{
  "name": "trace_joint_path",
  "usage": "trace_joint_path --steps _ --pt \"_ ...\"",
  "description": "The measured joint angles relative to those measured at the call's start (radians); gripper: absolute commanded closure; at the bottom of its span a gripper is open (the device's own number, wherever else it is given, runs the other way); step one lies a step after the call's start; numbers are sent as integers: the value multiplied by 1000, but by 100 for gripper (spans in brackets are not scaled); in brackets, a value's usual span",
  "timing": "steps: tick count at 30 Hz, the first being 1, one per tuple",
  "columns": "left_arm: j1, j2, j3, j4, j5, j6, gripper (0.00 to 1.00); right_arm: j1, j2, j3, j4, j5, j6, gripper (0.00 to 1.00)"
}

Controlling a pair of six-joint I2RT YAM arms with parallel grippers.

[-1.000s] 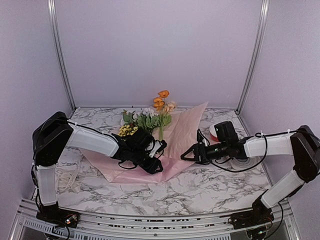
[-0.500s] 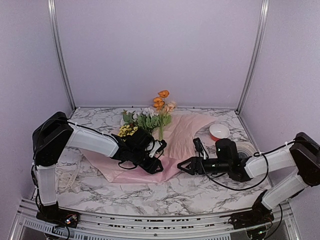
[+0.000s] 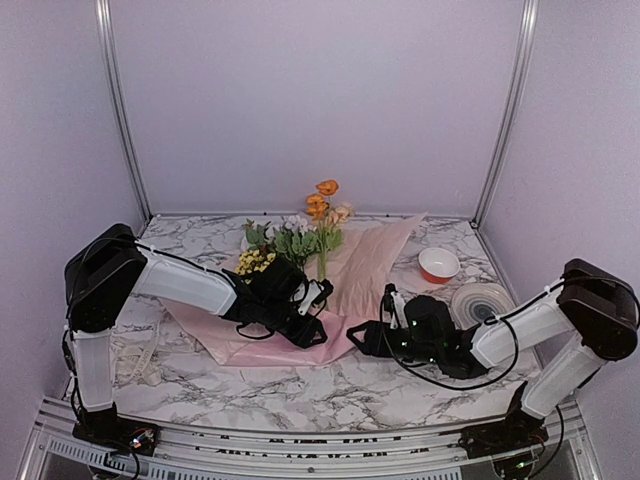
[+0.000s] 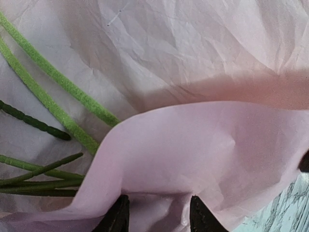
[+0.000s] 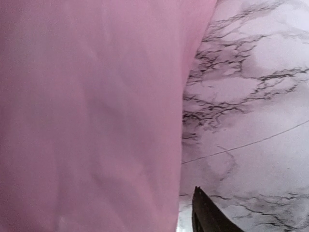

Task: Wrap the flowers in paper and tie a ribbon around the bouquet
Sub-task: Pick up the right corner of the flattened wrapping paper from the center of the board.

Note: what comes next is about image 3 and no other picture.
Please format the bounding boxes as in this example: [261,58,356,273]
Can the cream ribbon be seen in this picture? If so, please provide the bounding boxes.
[110,324,162,387]

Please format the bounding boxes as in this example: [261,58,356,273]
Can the aluminium front rail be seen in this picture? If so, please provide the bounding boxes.
[18,398,602,479]

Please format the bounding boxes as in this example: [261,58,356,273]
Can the aluminium frame left post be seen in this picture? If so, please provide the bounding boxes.
[95,0,153,222]

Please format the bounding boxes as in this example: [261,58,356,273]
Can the yellow small flower bunch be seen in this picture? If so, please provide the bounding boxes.
[235,249,276,276]

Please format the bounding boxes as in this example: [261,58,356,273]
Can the orange flower stem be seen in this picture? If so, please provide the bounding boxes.
[306,179,342,280]

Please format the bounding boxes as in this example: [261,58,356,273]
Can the aluminium frame right post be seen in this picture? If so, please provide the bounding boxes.
[472,0,539,229]

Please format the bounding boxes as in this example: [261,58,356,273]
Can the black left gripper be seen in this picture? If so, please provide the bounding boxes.
[260,296,326,348]

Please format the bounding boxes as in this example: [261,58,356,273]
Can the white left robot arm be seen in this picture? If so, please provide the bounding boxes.
[64,223,333,445]

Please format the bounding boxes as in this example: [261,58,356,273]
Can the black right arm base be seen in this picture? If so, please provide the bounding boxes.
[458,382,549,459]

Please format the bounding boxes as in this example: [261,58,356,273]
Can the orange bowl white inside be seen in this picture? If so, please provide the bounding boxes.
[418,247,460,284]

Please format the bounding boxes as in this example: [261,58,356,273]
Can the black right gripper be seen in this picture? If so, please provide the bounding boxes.
[348,320,442,366]

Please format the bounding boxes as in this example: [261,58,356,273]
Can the aluminium frame post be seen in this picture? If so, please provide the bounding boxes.
[472,0,539,229]
[95,0,153,222]

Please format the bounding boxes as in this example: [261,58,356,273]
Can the white flower bunch green leaves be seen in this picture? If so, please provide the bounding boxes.
[243,215,320,270]

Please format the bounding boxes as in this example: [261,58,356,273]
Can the peach flower long green stem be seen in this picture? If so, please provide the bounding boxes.
[327,203,354,226]

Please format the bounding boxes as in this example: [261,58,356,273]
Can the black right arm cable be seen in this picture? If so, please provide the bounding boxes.
[379,284,640,391]

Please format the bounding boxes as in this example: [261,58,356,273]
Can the pink wrapping paper sheet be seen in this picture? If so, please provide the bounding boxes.
[161,214,423,368]

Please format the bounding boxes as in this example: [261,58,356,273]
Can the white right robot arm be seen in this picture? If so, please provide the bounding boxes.
[346,258,639,448]

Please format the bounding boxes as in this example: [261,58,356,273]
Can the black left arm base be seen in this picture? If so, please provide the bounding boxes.
[72,403,160,456]

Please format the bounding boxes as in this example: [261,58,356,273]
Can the grey swirl ceramic plate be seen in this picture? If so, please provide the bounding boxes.
[450,283,515,330]

